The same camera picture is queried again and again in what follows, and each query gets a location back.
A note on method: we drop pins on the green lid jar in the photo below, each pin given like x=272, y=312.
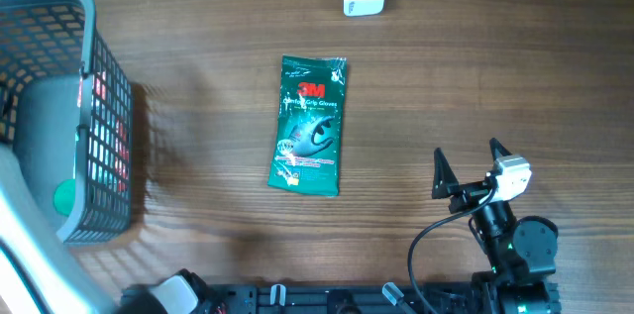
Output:
x=64, y=197

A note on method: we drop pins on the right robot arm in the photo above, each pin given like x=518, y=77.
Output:
x=521, y=252

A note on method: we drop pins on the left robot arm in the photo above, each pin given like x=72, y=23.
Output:
x=39, y=275

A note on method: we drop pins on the green 3M gloves package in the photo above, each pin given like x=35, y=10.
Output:
x=307, y=147

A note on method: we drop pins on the grey plastic shopping basket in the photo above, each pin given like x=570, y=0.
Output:
x=67, y=113

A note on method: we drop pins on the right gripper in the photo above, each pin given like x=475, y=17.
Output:
x=445, y=182

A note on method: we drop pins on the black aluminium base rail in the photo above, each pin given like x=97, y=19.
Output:
x=444, y=297

